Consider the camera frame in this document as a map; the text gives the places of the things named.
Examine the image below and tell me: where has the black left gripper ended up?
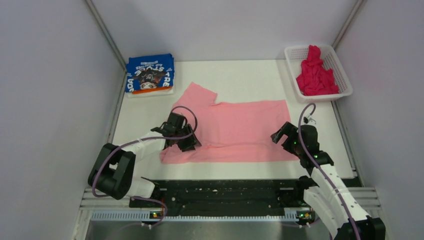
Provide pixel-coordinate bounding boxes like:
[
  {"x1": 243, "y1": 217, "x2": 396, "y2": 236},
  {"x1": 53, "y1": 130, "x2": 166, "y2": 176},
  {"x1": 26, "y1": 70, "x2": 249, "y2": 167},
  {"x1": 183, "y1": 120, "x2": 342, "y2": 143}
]
[{"x1": 175, "y1": 123, "x2": 202, "y2": 152}]

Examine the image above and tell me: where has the light pink t-shirt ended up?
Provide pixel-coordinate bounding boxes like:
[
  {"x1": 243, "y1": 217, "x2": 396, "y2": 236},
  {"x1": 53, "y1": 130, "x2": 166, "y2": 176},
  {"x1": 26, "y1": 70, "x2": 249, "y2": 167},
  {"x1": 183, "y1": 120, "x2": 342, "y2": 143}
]
[{"x1": 160, "y1": 83, "x2": 297, "y2": 164}]

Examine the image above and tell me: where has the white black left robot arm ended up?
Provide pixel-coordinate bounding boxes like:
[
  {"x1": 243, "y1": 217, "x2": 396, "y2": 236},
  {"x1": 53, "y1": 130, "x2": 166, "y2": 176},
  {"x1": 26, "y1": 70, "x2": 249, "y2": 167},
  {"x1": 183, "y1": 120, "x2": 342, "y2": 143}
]
[{"x1": 87, "y1": 112, "x2": 201, "y2": 207}]

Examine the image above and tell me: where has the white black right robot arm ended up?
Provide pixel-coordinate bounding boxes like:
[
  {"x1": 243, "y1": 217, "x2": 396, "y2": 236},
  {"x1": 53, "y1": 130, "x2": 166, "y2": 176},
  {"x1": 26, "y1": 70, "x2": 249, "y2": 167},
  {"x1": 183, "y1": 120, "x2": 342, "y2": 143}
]
[{"x1": 271, "y1": 121, "x2": 386, "y2": 240}]

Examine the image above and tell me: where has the folded white orange t-shirt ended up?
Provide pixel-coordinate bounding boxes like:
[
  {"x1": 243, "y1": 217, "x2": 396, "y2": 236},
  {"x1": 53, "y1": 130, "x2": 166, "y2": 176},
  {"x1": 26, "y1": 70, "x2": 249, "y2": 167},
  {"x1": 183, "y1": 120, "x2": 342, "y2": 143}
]
[{"x1": 126, "y1": 87, "x2": 174, "y2": 98}]

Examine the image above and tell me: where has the magenta t-shirt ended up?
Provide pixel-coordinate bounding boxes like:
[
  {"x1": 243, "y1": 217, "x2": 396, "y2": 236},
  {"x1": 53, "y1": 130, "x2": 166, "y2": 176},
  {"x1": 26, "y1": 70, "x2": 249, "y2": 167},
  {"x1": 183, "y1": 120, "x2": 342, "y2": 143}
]
[{"x1": 296, "y1": 45, "x2": 339, "y2": 96}]

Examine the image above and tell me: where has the folded blue printed t-shirt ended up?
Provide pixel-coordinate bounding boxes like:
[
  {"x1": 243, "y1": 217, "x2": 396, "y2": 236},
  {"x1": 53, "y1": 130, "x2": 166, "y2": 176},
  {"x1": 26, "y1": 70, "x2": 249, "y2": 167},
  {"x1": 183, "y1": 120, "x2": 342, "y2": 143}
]
[{"x1": 124, "y1": 53, "x2": 175, "y2": 95}]

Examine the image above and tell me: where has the white plastic laundry basket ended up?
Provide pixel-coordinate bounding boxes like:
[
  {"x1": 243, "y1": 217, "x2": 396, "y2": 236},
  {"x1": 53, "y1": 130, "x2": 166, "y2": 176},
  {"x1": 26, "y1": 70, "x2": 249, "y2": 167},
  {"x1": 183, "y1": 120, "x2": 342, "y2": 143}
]
[{"x1": 284, "y1": 44, "x2": 353, "y2": 103}]

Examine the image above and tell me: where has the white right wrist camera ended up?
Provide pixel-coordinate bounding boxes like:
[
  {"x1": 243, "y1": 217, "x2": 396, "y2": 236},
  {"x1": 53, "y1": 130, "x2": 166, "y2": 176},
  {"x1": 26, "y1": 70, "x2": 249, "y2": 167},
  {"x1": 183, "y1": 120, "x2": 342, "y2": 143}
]
[{"x1": 303, "y1": 114, "x2": 317, "y2": 125}]

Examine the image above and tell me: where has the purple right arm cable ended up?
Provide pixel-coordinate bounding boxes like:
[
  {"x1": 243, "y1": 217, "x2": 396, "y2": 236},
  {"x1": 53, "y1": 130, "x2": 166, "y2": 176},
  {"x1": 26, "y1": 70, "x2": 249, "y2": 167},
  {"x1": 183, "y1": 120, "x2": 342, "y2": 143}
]
[{"x1": 297, "y1": 102, "x2": 362, "y2": 240}]

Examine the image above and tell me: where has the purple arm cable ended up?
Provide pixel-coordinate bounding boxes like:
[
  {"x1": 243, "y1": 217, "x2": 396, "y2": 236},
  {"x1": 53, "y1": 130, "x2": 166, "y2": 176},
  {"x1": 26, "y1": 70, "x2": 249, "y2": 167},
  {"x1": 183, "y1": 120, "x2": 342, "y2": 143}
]
[
  {"x1": 91, "y1": 105, "x2": 199, "y2": 229},
  {"x1": 297, "y1": 102, "x2": 362, "y2": 240}
]

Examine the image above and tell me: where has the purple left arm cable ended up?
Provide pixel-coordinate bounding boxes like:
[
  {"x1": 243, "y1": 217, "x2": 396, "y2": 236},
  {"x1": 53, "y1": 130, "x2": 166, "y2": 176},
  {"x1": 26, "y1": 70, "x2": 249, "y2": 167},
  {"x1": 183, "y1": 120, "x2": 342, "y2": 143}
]
[{"x1": 91, "y1": 105, "x2": 199, "y2": 229}]

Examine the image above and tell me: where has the aluminium rail frame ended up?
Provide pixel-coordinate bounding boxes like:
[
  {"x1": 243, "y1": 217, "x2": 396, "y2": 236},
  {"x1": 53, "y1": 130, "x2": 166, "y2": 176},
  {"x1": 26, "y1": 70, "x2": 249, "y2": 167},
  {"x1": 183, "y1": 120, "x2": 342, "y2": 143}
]
[{"x1": 70, "y1": 187, "x2": 388, "y2": 240}]

